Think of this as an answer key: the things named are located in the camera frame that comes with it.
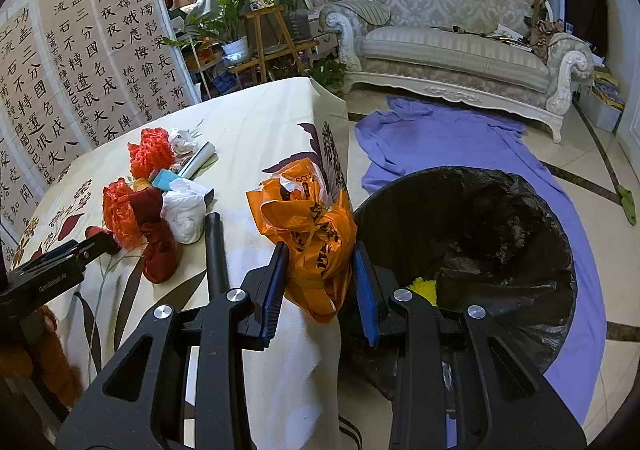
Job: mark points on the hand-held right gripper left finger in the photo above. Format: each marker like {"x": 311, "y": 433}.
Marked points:
{"x": 272, "y": 290}

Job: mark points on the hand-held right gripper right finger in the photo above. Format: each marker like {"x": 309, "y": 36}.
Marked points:
{"x": 365, "y": 300}

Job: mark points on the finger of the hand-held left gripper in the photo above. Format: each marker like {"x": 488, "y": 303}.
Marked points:
{"x": 95, "y": 245}

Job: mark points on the red mesh net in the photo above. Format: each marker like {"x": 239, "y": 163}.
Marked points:
{"x": 120, "y": 212}

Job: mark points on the orange plastic bag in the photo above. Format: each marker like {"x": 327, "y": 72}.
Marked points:
{"x": 310, "y": 230}

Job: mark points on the round red mesh ball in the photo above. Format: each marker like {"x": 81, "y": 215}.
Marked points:
{"x": 150, "y": 152}

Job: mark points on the black lined trash bin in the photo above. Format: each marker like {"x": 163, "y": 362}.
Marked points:
{"x": 475, "y": 240}

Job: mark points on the silver wrapper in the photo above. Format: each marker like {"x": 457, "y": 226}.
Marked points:
{"x": 197, "y": 160}

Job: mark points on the person's left forearm orange sleeve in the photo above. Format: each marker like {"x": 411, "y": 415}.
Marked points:
{"x": 55, "y": 365}

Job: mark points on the yellow crumpled scrap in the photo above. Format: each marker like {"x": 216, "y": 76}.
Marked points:
{"x": 425, "y": 290}

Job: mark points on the dark red cloth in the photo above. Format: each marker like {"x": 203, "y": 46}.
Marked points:
{"x": 160, "y": 250}

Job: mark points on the white plastic bag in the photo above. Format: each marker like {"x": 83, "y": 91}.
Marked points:
{"x": 185, "y": 215}

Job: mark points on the light blue packet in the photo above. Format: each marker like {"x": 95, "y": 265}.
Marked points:
{"x": 165, "y": 180}

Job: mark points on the crumpled white paper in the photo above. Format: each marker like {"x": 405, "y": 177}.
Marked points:
{"x": 182, "y": 145}

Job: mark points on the cream floral tablecloth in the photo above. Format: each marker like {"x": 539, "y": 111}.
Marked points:
{"x": 240, "y": 130}

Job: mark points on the purple cloth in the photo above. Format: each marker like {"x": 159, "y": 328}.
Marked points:
{"x": 440, "y": 140}

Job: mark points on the calligraphy folding screen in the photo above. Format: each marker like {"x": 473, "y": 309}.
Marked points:
{"x": 75, "y": 55}

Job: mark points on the white metal rack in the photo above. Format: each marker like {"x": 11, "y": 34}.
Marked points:
{"x": 205, "y": 65}

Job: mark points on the small trailing leaf plant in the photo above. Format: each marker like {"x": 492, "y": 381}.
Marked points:
{"x": 330, "y": 75}

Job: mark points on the white flower pot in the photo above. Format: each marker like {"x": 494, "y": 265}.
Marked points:
{"x": 235, "y": 50}

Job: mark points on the wooden plant stand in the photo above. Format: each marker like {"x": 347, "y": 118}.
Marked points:
{"x": 272, "y": 40}

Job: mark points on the ornate white grey sofa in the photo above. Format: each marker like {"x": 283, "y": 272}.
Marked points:
{"x": 450, "y": 55}

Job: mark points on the broad leaf potted plant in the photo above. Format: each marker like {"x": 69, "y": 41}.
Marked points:
{"x": 225, "y": 10}

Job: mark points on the green cloth piece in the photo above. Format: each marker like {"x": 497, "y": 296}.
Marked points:
{"x": 627, "y": 202}

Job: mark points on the striped grey blanket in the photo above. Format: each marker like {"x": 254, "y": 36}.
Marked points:
{"x": 365, "y": 10}

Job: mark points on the papers on sofa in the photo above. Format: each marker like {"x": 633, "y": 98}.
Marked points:
{"x": 507, "y": 35}

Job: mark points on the blue yellow patterned box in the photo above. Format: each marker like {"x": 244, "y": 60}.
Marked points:
{"x": 607, "y": 100}

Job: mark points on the brown patterned cloth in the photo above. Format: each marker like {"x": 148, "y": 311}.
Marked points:
{"x": 542, "y": 35}

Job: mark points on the black panel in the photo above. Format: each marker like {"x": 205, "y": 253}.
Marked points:
{"x": 585, "y": 20}

